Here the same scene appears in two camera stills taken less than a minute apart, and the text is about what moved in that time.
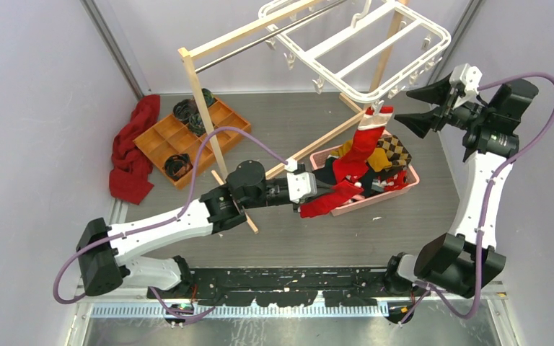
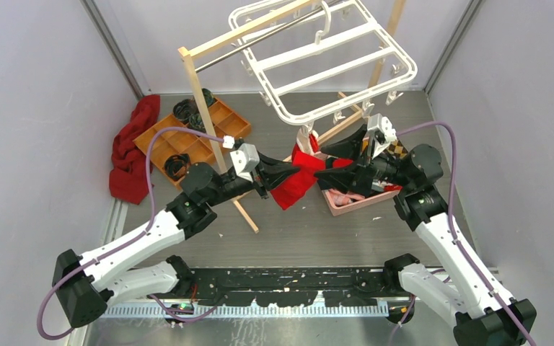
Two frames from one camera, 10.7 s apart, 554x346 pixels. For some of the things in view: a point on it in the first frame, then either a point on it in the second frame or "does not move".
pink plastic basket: x=354 y=204 does not move
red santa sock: x=330 y=200 -> x=292 y=190
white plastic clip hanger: x=369 y=47 -> x=321 y=42
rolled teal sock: x=208 y=96 does not move
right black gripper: x=436 y=94 -> x=342 y=179
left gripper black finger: x=322 y=187 -> x=268 y=174
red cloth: x=131 y=163 does not move
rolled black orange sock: x=177 y=166 does not move
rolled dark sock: x=184 y=109 does not move
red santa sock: x=371 y=127 -> x=307 y=143
